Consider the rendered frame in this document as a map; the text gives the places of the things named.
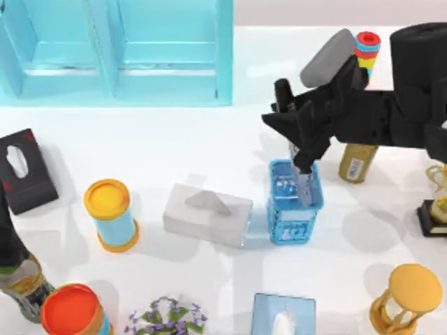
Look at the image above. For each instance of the olive bottle with label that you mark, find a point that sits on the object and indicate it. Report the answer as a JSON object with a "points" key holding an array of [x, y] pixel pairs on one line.
{"points": [[33, 293]]}

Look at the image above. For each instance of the white tissue box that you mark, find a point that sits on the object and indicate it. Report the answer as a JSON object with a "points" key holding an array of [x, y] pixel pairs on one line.
{"points": [[202, 223]]}

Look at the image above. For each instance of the yellow hourglass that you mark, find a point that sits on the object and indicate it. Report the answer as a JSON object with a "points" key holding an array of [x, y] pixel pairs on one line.
{"points": [[413, 288]]}

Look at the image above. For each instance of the orange lidded can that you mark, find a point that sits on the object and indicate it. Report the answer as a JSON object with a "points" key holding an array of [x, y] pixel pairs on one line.
{"points": [[70, 308]]}

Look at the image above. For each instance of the gold trophy with black base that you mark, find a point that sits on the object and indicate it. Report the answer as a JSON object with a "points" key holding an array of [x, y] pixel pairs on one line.
{"points": [[436, 213]]}

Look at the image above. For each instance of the light blue rack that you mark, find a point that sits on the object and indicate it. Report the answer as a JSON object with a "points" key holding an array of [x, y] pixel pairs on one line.
{"points": [[157, 70]]}

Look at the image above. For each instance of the black tissue box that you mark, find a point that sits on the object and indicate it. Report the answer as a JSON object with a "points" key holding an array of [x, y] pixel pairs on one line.
{"points": [[33, 181]]}

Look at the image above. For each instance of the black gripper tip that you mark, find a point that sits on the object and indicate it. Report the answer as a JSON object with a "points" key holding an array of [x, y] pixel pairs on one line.
{"points": [[10, 230]]}

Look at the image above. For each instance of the clear plastic bottle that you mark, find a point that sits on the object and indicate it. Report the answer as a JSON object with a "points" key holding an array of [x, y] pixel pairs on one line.
{"points": [[303, 188]]}

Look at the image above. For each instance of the yellow and blue can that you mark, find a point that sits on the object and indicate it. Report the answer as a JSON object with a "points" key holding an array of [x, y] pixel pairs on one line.
{"points": [[111, 220]]}

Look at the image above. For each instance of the blue tissue box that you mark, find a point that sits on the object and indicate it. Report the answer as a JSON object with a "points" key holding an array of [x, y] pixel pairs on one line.
{"points": [[269, 315]]}

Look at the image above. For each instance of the purple flower plant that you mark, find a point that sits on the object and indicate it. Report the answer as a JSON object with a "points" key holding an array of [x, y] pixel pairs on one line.
{"points": [[167, 317]]}

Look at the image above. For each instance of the blue plastic basket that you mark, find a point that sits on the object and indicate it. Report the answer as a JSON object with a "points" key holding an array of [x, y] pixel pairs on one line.
{"points": [[291, 223]]}

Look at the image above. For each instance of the stack of coloured rings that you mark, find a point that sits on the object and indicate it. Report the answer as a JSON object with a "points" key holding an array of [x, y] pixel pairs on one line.
{"points": [[366, 52]]}

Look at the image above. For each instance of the gold bottle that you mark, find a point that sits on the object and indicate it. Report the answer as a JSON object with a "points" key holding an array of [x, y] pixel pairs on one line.
{"points": [[356, 164]]}

